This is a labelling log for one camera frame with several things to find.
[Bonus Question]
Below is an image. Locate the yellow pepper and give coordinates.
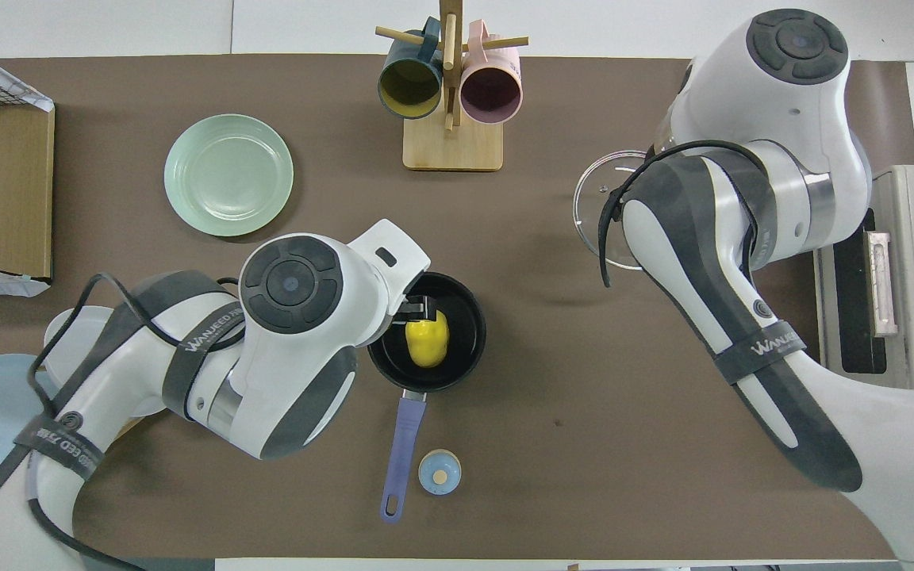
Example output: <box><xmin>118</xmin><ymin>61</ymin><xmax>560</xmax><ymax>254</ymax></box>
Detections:
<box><xmin>405</xmin><ymin>310</ymin><xmax>451</xmax><ymax>369</ymax></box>

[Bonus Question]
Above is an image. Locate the glass lid blue knob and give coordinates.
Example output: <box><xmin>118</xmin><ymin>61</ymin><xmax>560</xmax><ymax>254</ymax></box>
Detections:
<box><xmin>573</xmin><ymin>151</ymin><xmax>661</xmax><ymax>272</ymax></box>

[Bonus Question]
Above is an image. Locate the mint green plate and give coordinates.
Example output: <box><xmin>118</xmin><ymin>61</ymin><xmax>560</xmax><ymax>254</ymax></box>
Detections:
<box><xmin>163</xmin><ymin>113</ymin><xmax>295</xmax><ymax>238</ymax></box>

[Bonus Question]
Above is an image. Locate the white plate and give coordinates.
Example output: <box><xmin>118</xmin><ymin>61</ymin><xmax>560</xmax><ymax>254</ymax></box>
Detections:
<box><xmin>43</xmin><ymin>305</ymin><xmax>140</xmax><ymax>377</ymax></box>

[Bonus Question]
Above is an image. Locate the wooden mug tree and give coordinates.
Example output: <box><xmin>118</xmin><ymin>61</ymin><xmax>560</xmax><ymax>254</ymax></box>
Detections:
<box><xmin>375</xmin><ymin>0</ymin><xmax>530</xmax><ymax>172</ymax></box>

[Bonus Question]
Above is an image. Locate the brown table mat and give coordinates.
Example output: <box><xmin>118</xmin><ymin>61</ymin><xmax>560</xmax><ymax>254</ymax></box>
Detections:
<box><xmin>0</xmin><ymin>54</ymin><xmax>914</xmax><ymax>560</ymax></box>

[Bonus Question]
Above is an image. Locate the dark teal mug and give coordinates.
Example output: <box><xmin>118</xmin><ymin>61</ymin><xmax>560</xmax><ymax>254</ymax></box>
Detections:
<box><xmin>378</xmin><ymin>17</ymin><xmax>444</xmax><ymax>121</ymax></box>

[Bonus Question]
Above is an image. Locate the pink ribbed mug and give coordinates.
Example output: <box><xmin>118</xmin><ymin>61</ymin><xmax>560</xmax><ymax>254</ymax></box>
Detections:
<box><xmin>459</xmin><ymin>20</ymin><xmax>524</xmax><ymax>125</ymax></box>

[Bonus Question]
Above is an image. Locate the dark blue pot long handle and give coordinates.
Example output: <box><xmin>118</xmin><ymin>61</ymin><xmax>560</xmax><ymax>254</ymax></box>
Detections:
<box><xmin>367</xmin><ymin>271</ymin><xmax>487</xmax><ymax>524</ymax></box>

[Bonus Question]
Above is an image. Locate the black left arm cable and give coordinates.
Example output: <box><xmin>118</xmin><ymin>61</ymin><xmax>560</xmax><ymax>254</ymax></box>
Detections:
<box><xmin>0</xmin><ymin>273</ymin><xmax>245</xmax><ymax>571</ymax></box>

